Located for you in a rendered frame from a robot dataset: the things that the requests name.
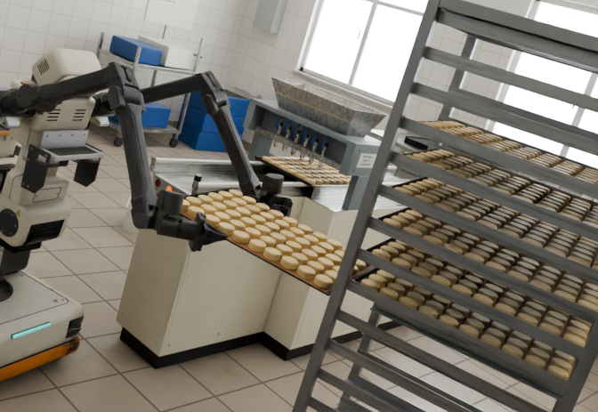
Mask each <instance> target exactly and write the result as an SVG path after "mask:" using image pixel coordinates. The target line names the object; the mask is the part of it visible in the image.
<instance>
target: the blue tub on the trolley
mask: <svg viewBox="0 0 598 412"><path fill-rule="evenodd" d="M138 46H140V47H141V54H140V58H139V61H138V63H143V64H149V65H155V66H157V65H159V62H160V58H161V54H162V50H161V49H159V48H157V47H155V46H153V45H150V44H147V43H144V42H142V41H140V40H138V39H134V38H130V37H124V36H116V35H114V36H113V37H112V39H111V44H110V48H109V50H110V51H111V52H113V53H115V54H117V55H120V56H122V57H124V58H126V59H128V60H130V61H133V62H134V59H135V55H136V52H137V48H138Z"/></svg>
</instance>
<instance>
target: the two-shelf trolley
mask: <svg viewBox="0 0 598 412"><path fill-rule="evenodd" d="M167 30H168V26H167V25H165V28H164V33H163V36H162V39H165V40H166V33H167ZM104 34H105V32H101V35H100V39H99V43H98V47H97V52H96V57H97V59H98V61H99V58H100V53H104V54H106V55H108V56H110V57H112V58H114V59H117V60H119V61H122V62H124V63H126V64H128V65H131V66H133V73H134V76H135V73H136V69H137V68H142V69H154V73H153V77H152V80H151V84H150V86H154V84H155V80H156V76H157V72H158V70H161V71H167V72H174V73H181V74H188V75H192V76H195V74H196V73H197V69H198V63H199V59H202V58H203V57H202V56H200V55H201V52H202V48H203V45H204V42H205V39H203V38H201V41H200V45H199V48H198V54H195V53H193V55H194V56H196V57H197V58H196V61H195V65H194V69H193V71H192V70H189V69H175V68H168V67H164V66H161V65H157V66H155V65H149V64H143V63H138V61H139V58H140V54H141V47H140V46H138V48H137V52H136V55H135V59H134V62H133V61H130V60H128V59H126V58H124V57H122V56H120V55H117V54H115V53H113V52H111V51H110V50H108V49H102V48H101V46H102V42H103V38H104ZM190 94H191V93H187V96H186V100H185V103H184V107H183V110H182V116H181V120H180V124H179V127H178V129H176V128H174V127H172V126H170V125H167V127H150V126H143V127H142V129H143V132H144V133H172V134H173V137H172V138H173V139H171V141H170V142H169V145H170V147H172V148H174V147H176V146H177V144H178V136H179V134H181V131H182V124H183V121H184V118H185V114H186V110H187V107H188V103H189V99H190ZM108 120H109V126H110V127H112V128H114V129H116V130H117V137H116V138H115V140H114V145H115V146H116V147H120V146H122V144H123V139H122V134H121V129H120V124H119V123H118V122H116V121H114V120H112V119H110V118H108Z"/></svg>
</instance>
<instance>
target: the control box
mask: <svg viewBox="0 0 598 412"><path fill-rule="evenodd" d="M156 180H160V185H159V186H158V187H157V186H156ZM152 183H153V188H154V191H155V193H156V195H157V194H158V193H159V192H160V191H161V190H166V189H167V187H168V186H170V187H171V188H172V191H176V192H180V193H182V194H184V195H185V196H188V195H191V192H189V191H188V190H186V189H184V188H183V187H181V186H179V185H178V184H176V183H174V182H172V181H170V180H169V179H167V178H165V176H163V175H161V174H154V178H153V182H152ZM166 215H167V216H172V217H177V218H181V219H186V218H184V217H182V216H181V215H179V214H177V215H176V216H174V215H169V214H166ZM186 220H188V219H186Z"/></svg>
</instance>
